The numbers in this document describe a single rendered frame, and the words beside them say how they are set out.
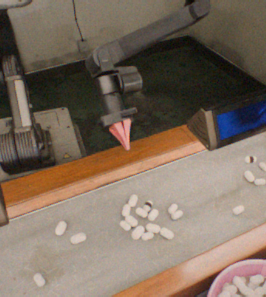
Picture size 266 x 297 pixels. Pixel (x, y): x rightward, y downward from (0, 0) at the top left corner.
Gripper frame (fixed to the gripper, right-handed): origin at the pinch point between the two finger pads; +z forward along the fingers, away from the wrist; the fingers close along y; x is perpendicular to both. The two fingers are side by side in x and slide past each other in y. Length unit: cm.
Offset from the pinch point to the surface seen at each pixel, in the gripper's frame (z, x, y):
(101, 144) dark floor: -16, 126, 21
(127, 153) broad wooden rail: 1.1, 11.1, 2.6
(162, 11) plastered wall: -119, 163, 121
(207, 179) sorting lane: 16.2, 1.8, 20.5
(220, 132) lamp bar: 5.1, -32.2, 7.8
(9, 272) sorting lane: 19.4, -1.4, -36.8
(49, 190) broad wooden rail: 4.3, 8.2, -22.6
